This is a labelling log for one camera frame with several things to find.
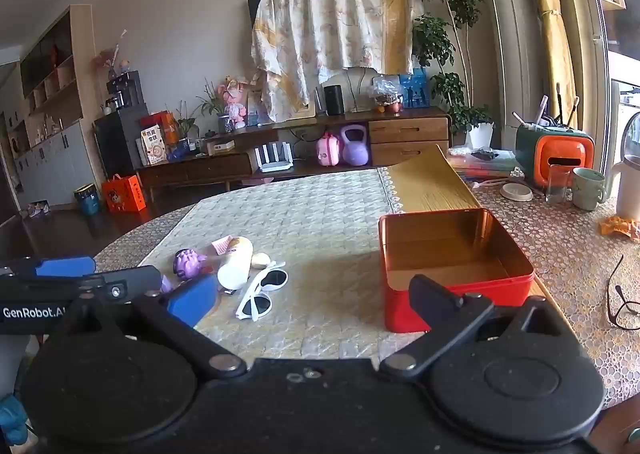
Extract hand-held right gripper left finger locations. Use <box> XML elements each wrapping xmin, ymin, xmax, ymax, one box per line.
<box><xmin>55</xmin><ymin>275</ymin><xmax>248</xmax><ymax>377</ymax></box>

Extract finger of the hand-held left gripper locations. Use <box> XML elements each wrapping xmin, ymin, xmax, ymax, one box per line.
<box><xmin>75</xmin><ymin>265</ymin><xmax>163</xmax><ymax>304</ymax></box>
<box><xmin>0</xmin><ymin>256</ymin><xmax>97</xmax><ymax>278</ymax></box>

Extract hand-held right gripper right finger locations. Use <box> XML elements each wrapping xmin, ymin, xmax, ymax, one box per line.
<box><xmin>379</xmin><ymin>274</ymin><xmax>573</xmax><ymax>379</ymax></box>

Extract purple toy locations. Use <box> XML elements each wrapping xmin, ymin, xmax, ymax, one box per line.
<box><xmin>172</xmin><ymin>249</ymin><xmax>213</xmax><ymax>281</ymax></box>

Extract red tin box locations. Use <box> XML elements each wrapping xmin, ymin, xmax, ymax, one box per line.
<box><xmin>378</xmin><ymin>208</ymin><xmax>536</xmax><ymax>333</ymax></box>

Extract white bottle with yellow label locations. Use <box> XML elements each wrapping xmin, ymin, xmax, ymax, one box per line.
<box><xmin>217</xmin><ymin>236</ymin><xmax>254</xmax><ymax>290</ymax></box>

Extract white sunglasses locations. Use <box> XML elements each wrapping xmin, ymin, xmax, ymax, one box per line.
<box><xmin>235</xmin><ymin>261</ymin><xmax>289</xmax><ymax>322</ymax></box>

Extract person's left hand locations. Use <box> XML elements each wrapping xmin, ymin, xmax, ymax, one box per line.
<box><xmin>0</xmin><ymin>394</ymin><xmax>28</xmax><ymax>442</ymax></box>

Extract blue bin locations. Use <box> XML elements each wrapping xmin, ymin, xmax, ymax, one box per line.
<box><xmin>74</xmin><ymin>184</ymin><xmax>101</xmax><ymax>216</ymax></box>

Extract orange cardboard box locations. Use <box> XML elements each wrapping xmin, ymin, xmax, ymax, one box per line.
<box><xmin>102</xmin><ymin>174</ymin><xmax>147</xmax><ymax>213</ymax></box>

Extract yellow table cloth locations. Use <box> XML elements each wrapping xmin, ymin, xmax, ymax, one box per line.
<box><xmin>387</xmin><ymin>144</ymin><xmax>481</xmax><ymax>215</ymax></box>

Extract white round lid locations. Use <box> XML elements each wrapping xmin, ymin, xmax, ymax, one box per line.
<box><xmin>500</xmin><ymin>182</ymin><xmax>534</xmax><ymax>201</ymax></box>

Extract cream quilted table mat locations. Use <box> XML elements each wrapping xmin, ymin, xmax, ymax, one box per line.
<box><xmin>137</xmin><ymin>168</ymin><xmax>436</xmax><ymax>370</ymax></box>

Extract black mini fridge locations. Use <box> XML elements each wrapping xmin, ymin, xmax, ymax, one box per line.
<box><xmin>94</xmin><ymin>104</ymin><xmax>151</xmax><ymax>172</ymax></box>

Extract stack of books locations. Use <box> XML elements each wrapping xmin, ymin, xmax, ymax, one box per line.
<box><xmin>446</xmin><ymin>154</ymin><xmax>523</xmax><ymax>180</ymax></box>

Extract white and orange snack box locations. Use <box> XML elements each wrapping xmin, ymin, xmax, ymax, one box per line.
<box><xmin>141</xmin><ymin>125</ymin><xmax>168</xmax><ymax>166</ymax></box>

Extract white router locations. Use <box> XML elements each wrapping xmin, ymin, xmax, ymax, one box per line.
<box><xmin>254</xmin><ymin>141</ymin><xmax>295</xmax><ymax>172</ymax></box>

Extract orange gift bag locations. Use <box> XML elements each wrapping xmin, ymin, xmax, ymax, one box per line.
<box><xmin>140</xmin><ymin>111</ymin><xmax>181</xmax><ymax>145</ymax></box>

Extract wooden media cabinet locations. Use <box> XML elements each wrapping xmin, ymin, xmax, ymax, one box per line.
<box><xmin>137</xmin><ymin>106</ymin><xmax>453</xmax><ymax>190</ymax></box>

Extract clear drinking glass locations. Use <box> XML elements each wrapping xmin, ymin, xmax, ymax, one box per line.
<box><xmin>545</xmin><ymin>165</ymin><xmax>572</xmax><ymax>205</ymax></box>

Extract purple kettlebell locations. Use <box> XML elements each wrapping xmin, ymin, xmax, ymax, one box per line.
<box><xmin>341</xmin><ymin>125</ymin><xmax>371</xmax><ymax>166</ymax></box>

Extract white plant pot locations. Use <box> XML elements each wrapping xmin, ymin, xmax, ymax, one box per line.
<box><xmin>466</xmin><ymin>121</ymin><xmax>495</xmax><ymax>151</ymax></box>

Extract small potted green plant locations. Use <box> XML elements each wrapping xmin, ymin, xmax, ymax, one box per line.
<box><xmin>176</xmin><ymin>101</ymin><xmax>200</xmax><ymax>151</ymax></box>

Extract pink toy suitcase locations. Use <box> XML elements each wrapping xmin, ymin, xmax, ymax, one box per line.
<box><xmin>316</xmin><ymin>131</ymin><xmax>342</xmax><ymax>167</ymax></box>

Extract pale green mug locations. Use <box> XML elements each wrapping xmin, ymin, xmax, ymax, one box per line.
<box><xmin>571</xmin><ymin>167</ymin><xmax>607</xmax><ymax>192</ymax></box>
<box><xmin>572</xmin><ymin>186</ymin><xmax>607</xmax><ymax>211</ymax></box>

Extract dark-framed eyeglasses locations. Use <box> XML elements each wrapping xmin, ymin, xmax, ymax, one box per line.
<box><xmin>606</xmin><ymin>254</ymin><xmax>640</xmax><ymax>331</ymax></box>

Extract black coffee machine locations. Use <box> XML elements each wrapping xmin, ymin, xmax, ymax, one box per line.
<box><xmin>106</xmin><ymin>71</ymin><xmax>146</xmax><ymax>110</ymax></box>

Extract orange and green desk organizer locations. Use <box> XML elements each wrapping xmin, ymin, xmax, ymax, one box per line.
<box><xmin>515</xmin><ymin>124</ymin><xmax>596</xmax><ymax>187</ymax></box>

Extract potted orchid plant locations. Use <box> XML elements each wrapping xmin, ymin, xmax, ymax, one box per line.
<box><xmin>197</xmin><ymin>79</ymin><xmax>232</xmax><ymax>133</ymax></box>

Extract orange snack wrapper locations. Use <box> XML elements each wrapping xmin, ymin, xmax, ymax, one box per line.
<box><xmin>598</xmin><ymin>215</ymin><xmax>640</xmax><ymax>240</ymax></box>

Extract pink plush doll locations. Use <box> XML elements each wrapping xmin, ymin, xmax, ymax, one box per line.
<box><xmin>222</xmin><ymin>76</ymin><xmax>251</xmax><ymax>129</ymax></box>

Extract blue box with silhouettes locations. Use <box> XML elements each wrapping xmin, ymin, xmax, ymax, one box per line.
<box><xmin>399</xmin><ymin>69</ymin><xmax>431</xmax><ymax>109</ymax></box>

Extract plastic bag of fruit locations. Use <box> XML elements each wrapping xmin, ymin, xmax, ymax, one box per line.
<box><xmin>367</xmin><ymin>75</ymin><xmax>403</xmax><ymax>115</ymax></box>

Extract dried flower arrangement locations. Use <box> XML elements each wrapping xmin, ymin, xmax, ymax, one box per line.
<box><xmin>92</xmin><ymin>29</ymin><xmax>132</xmax><ymax>80</ymax></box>

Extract black speaker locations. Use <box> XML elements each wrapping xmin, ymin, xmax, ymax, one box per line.
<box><xmin>324</xmin><ymin>84</ymin><xmax>346</xmax><ymax>116</ymax></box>

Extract white jug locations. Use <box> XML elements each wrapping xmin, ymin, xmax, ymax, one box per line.
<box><xmin>607</xmin><ymin>154</ymin><xmax>640</xmax><ymax>222</ymax></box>

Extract cream shell-shaped ornament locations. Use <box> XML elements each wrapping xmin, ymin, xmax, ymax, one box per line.
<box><xmin>320</xmin><ymin>66</ymin><xmax>383</xmax><ymax>113</ymax></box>

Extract white washing machine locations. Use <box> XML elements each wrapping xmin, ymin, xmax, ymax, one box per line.
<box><xmin>610</xmin><ymin>79</ymin><xmax>640</xmax><ymax>170</ymax></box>

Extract white floor air conditioner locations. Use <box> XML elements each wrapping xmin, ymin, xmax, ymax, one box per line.
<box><xmin>470</xmin><ymin>0</ymin><xmax>543</xmax><ymax>135</ymax></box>

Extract yellow curtain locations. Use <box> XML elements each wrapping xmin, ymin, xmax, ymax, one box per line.
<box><xmin>525</xmin><ymin>0</ymin><xmax>581</xmax><ymax>127</ymax></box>

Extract floral bedsheet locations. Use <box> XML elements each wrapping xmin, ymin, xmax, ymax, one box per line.
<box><xmin>250</xmin><ymin>0</ymin><xmax>426</xmax><ymax>124</ymax></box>

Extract wooden wall shelving unit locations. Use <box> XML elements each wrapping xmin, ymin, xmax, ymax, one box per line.
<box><xmin>0</xmin><ymin>4</ymin><xmax>98</xmax><ymax>230</ymax></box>

